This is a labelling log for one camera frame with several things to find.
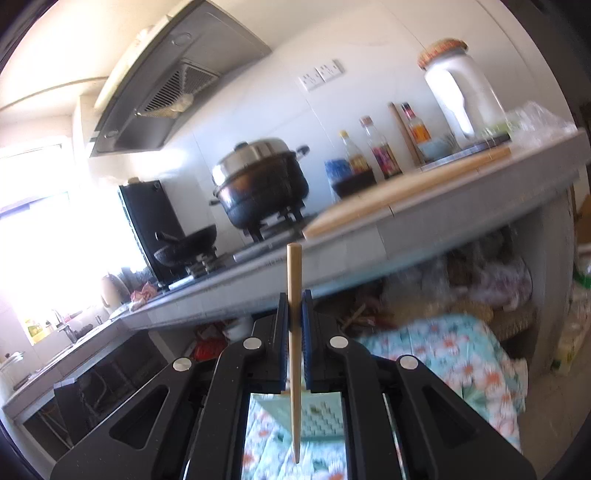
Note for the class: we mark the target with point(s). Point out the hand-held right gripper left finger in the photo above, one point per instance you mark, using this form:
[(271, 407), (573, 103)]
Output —
[(277, 344)]

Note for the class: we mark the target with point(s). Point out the black cap orange label bottle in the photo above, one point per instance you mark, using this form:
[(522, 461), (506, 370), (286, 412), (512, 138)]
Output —
[(418, 129)]

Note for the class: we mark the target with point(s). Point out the pink cloth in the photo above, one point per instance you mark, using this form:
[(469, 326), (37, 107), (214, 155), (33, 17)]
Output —
[(144, 295)]

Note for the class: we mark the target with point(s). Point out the wooden cutting board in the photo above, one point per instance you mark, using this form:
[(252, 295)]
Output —
[(406, 189)]

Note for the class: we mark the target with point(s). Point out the white wall socket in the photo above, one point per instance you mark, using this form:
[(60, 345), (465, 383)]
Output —
[(310, 80), (330, 70)]

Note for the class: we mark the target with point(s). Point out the red plastic basket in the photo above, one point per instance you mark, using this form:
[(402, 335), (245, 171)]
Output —
[(210, 350)]

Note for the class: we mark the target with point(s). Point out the white kitchen appliance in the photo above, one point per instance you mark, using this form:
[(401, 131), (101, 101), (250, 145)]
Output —
[(466, 97)]

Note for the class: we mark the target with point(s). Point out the black gas stove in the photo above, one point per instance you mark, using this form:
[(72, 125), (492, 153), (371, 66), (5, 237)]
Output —
[(258, 249)]

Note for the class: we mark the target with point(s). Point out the black splash guard panel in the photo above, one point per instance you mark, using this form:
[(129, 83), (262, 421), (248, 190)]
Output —
[(145, 217)]

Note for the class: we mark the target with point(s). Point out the black bowl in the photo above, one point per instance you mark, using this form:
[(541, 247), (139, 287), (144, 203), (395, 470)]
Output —
[(354, 184)]

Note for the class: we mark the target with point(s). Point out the black pot with steel lid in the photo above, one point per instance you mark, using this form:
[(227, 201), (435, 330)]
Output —
[(263, 184)]

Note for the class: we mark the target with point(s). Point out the red label sauce bottle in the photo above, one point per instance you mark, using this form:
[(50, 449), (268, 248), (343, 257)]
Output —
[(383, 159)]

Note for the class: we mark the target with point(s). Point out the lavender plastic bag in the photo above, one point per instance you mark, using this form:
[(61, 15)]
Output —
[(501, 284)]

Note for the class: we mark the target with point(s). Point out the stack of white bowls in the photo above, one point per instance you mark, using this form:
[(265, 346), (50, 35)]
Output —
[(238, 328)]

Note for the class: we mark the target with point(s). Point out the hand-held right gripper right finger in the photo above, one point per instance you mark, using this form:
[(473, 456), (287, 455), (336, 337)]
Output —
[(310, 344)]

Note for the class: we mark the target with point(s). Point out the green plastic utensil basket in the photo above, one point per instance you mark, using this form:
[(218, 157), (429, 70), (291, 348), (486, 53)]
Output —
[(321, 415)]

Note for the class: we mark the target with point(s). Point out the metal faucet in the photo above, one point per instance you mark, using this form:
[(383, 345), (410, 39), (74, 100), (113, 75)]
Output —
[(64, 325)]

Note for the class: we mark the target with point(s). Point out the wooden rolling pin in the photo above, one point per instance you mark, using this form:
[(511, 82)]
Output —
[(406, 138)]

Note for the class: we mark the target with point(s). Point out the crumpled clear plastic bag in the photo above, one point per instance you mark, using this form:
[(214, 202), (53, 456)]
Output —
[(420, 290)]

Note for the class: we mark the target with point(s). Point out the window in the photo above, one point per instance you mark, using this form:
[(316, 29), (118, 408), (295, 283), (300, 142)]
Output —
[(51, 240)]

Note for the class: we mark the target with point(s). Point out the white bag with green print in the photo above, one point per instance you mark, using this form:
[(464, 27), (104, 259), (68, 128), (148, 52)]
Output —
[(575, 323)]

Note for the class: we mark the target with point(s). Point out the yellow cap sauce bottle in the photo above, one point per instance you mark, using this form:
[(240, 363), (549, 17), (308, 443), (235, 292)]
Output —
[(352, 157)]

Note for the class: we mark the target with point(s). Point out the pale green bowl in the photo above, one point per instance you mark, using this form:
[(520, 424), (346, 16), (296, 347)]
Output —
[(436, 150)]

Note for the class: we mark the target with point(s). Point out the floral teal cloth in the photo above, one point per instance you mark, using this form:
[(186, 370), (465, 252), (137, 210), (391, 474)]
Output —
[(438, 350)]

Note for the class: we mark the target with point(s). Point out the black wok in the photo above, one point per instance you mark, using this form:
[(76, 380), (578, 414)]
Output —
[(189, 244)]

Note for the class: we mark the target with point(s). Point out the beige jug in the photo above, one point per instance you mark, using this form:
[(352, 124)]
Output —
[(113, 293)]

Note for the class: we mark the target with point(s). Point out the steel range hood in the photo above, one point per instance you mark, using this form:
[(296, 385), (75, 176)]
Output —
[(152, 106)]

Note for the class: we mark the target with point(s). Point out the woven straw lid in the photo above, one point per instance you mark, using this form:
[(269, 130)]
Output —
[(442, 53)]

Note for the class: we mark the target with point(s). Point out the wooden chopstick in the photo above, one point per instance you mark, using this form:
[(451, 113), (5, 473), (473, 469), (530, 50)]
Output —
[(294, 281)]

